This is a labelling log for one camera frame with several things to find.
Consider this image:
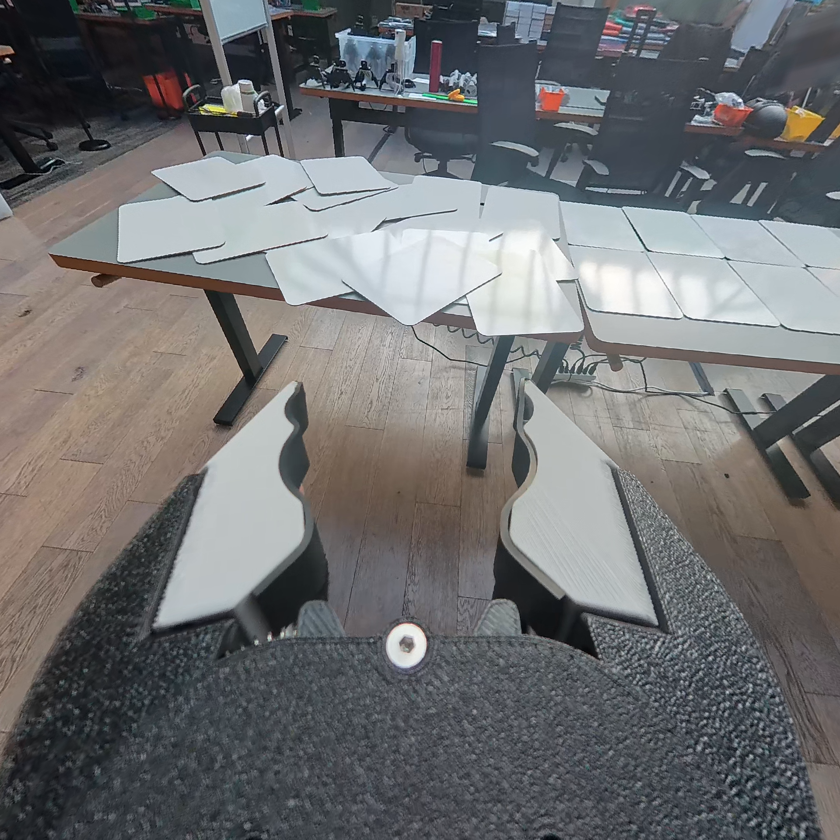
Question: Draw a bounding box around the black power cable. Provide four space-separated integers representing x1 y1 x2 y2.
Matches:
594 357 772 417

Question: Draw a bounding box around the black round stand base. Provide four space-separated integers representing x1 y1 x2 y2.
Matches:
79 98 114 152

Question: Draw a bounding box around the row of white boards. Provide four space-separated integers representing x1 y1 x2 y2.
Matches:
561 202 840 333

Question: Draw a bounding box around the black office chair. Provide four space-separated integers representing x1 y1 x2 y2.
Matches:
406 18 481 179
577 56 697 198
676 125 795 217
471 26 559 191
539 3 609 89

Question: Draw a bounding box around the pile of white boards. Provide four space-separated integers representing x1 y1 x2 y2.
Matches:
118 154 585 336

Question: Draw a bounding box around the black helmet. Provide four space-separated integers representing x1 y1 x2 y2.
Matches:
745 101 788 139

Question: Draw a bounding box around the black coiled cable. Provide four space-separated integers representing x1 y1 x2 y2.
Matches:
410 323 559 368

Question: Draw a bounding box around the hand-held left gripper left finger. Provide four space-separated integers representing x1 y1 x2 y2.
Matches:
153 381 329 651

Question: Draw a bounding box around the stack of white boxes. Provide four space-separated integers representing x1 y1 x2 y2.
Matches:
505 0 549 43

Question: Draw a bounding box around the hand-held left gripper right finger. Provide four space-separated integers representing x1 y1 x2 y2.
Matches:
492 378 660 655

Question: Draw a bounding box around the orange bag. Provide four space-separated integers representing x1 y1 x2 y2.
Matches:
143 69 193 112

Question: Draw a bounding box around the clear plastic storage box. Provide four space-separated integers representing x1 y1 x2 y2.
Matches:
336 29 416 78

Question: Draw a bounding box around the yellow storage bin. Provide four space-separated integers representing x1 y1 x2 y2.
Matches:
781 105 826 142

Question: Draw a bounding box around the black utility cart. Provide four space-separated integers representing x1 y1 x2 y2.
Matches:
185 88 285 158

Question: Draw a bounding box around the cluttered work desk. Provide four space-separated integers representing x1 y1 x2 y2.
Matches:
300 79 608 158

